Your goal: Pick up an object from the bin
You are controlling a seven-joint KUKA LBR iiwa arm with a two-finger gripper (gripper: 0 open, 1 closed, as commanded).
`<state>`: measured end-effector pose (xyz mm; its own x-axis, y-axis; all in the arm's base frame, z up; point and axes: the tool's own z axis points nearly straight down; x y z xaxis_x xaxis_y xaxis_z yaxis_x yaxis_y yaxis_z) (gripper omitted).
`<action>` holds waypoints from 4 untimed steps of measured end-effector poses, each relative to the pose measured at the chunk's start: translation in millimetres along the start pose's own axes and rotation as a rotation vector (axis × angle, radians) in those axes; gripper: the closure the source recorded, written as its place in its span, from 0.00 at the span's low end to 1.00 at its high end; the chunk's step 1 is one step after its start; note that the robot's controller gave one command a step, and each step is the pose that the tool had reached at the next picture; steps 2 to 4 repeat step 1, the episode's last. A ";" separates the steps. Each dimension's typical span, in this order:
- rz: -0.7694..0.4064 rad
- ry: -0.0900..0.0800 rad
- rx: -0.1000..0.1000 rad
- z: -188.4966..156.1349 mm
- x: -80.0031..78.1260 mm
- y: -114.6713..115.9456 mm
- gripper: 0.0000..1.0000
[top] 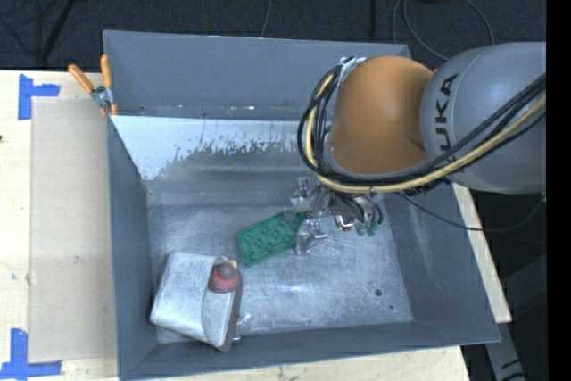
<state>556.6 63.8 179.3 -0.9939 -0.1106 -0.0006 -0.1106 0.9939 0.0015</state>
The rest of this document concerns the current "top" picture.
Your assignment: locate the red-brown round toy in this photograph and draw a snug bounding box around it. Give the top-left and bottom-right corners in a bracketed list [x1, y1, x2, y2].
[207, 257, 239, 294]

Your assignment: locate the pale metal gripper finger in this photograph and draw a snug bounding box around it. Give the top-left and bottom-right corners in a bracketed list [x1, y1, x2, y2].
[283, 177, 313, 223]
[293, 219, 329, 256]

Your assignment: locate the black cylinder on white bracket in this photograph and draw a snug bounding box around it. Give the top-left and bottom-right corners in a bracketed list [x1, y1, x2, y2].
[334, 209, 359, 233]

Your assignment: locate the pale wood board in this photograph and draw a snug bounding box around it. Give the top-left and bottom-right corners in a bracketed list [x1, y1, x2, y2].
[27, 96, 119, 365]

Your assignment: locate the dark green flat block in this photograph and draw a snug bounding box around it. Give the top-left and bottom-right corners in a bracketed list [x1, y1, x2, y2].
[236, 211, 310, 269]

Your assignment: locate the grey metal bin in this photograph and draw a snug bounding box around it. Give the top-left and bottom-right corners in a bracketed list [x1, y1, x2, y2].
[102, 29, 501, 381]

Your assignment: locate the pale grey flat block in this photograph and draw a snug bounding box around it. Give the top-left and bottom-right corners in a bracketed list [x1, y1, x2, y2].
[148, 251, 216, 343]

